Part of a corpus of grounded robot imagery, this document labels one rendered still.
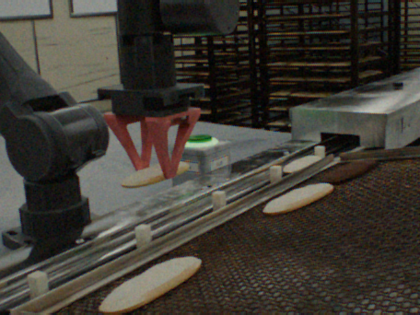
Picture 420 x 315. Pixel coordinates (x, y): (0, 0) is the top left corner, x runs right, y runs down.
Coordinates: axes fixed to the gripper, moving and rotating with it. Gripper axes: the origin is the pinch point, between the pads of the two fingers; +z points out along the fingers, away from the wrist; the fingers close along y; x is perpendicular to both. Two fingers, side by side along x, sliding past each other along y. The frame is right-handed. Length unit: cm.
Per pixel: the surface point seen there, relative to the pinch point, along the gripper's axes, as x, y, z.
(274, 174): 24.3, 0.4, 6.8
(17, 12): 299, -440, -24
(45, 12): 330, -440, -23
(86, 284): -19.4, 9.9, 3.3
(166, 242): -9.9, 9.9, 3.2
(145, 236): -3.5, 1.0, 6.6
